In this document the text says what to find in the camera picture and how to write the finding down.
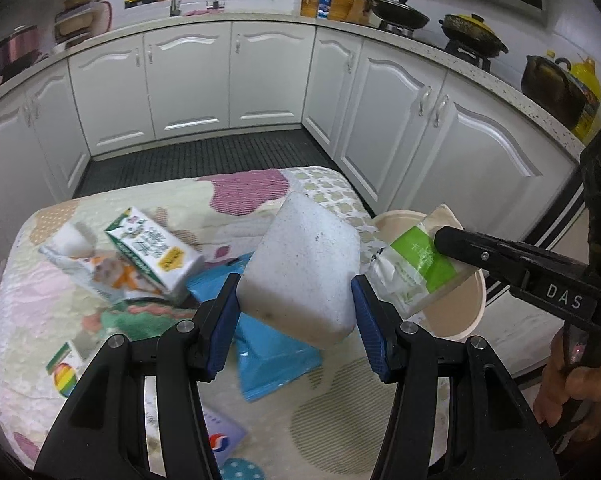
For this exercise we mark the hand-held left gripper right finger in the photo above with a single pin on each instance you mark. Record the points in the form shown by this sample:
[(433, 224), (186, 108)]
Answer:
[(368, 321)]

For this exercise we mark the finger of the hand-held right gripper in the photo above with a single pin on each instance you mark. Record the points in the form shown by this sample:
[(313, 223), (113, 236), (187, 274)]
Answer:
[(475, 250)]

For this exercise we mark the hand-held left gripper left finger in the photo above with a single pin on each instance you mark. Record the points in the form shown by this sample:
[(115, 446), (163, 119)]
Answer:
[(225, 321)]

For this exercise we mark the green and white tissue packet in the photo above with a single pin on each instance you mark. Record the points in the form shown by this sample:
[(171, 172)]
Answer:
[(420, 260)]

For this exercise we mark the blue wet wipes packet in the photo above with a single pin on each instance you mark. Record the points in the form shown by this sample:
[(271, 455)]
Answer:
[(270, 360)]

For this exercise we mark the beige round bin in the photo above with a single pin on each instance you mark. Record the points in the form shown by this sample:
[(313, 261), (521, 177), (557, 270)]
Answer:
[(455, 316)]

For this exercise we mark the white foam block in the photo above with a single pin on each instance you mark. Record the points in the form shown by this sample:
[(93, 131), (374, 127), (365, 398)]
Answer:
[(300, 270)]

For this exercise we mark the green cloth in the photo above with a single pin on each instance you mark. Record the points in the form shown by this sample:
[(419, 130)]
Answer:
[(130, 322)]

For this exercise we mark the person's right hand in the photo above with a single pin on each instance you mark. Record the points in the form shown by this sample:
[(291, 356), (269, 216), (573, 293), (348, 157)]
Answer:
[(585, 400)]

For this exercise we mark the green and white milk carton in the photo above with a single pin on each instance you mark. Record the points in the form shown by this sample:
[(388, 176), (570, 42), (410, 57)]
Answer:
[(155, 255)]

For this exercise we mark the white box with orange print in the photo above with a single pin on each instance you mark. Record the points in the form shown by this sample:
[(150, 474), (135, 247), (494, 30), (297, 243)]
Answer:
[(105, 276)]

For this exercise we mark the black ribbed floor mat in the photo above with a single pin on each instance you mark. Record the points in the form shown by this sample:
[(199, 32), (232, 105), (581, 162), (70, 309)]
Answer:
[(205, 157)]

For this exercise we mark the rainbow print box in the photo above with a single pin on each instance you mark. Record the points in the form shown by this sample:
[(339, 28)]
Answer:
[(65, 375)]

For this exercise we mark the small white foam piece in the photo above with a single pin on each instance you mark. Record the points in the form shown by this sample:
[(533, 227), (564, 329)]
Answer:
[(73, 240)]

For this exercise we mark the dark brown clay pot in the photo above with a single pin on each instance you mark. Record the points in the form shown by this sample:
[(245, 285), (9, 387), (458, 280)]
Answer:
[(550, 90)]

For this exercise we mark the patterned quilt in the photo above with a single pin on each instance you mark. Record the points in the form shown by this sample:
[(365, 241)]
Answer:
[(45, 300)]

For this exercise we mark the black gas stove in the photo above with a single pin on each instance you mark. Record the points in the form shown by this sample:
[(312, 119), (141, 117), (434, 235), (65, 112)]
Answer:
[(468, 54)]

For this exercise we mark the yellow oil bottle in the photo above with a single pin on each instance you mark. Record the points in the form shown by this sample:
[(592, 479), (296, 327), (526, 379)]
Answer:
[(587, 77)]

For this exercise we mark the yellow lidded black pan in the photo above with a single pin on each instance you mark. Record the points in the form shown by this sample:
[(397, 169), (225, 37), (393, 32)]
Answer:
[(473, 30)]

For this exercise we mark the white kitchen cabinets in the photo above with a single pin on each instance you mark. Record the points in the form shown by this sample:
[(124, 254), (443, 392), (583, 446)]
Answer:
[(190, 75)]

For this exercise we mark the black wok with lid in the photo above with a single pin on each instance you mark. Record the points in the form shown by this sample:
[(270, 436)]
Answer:
[(400, 12)]

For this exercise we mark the wooden cutting board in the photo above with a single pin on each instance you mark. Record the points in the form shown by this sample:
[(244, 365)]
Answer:
[(341, 2)]

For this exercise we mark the blue and white carton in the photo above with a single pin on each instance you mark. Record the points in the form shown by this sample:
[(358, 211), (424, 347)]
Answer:
[(323, 7)]

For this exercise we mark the speckled countertop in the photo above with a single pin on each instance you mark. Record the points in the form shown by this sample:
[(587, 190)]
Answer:
[(260, 16)]

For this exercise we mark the stack of cookware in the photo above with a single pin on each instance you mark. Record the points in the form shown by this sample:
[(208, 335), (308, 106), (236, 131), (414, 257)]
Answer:
[(83, 22)]

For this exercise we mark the copper coloured pot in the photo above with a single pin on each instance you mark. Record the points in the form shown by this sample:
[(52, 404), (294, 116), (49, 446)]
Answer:
[(10, 52)]

